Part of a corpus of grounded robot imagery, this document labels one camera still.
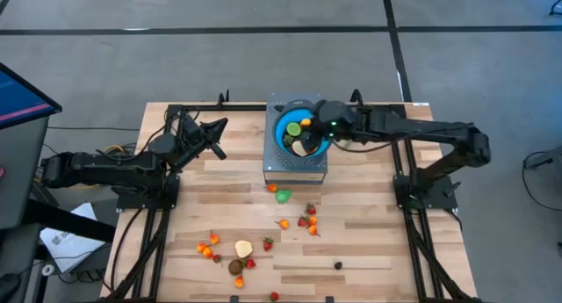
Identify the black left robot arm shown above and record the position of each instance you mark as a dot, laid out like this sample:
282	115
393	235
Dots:
110	162

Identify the orange toy peach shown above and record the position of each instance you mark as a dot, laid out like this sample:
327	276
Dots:
214	239
284	224
201	247
306	122
239	282
272	188
207	252
312	221
312	230

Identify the white tape roll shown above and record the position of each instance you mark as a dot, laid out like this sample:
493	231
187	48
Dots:
52	270

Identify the dark green toy fruit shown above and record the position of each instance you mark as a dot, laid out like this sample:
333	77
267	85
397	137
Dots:
288	140

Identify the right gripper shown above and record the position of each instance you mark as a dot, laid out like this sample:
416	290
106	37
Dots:
336	116

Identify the grey perforated metal stand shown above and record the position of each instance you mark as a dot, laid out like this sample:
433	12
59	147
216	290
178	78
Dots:
281	167

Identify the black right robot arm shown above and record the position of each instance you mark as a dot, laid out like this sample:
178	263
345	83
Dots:
417	127

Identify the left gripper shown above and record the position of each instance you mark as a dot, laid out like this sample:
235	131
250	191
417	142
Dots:
193	149

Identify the small dark toy fruit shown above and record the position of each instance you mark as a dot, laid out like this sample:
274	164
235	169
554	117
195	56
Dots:
337	265

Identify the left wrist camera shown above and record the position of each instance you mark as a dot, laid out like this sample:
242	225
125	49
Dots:
189	127

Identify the brown toy kiwi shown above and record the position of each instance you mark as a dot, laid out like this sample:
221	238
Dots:
235	267

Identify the white paper sheet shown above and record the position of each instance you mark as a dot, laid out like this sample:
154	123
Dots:
66	246

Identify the blue collapsible bowl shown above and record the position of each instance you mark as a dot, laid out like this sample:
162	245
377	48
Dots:
279	134

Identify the black desk bar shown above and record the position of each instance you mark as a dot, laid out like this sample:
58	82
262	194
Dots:
70	221

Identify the green toy lime half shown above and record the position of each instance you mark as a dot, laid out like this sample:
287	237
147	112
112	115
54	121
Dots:
293	129

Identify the blue screen monitor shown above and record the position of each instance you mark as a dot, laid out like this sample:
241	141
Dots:
22	96

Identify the black caster leg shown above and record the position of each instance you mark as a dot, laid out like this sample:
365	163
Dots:
557	11

